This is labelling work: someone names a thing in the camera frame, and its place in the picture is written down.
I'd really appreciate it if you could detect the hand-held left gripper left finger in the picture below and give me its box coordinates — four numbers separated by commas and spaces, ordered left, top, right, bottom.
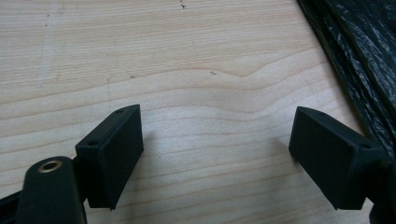
75, 104, 145, 211

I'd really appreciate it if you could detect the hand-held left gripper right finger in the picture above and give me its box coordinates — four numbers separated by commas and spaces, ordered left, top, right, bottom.
289, 105, 385, 211

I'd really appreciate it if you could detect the black plastic garbage bag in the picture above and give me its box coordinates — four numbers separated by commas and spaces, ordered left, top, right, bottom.
297, 0, 396, 164

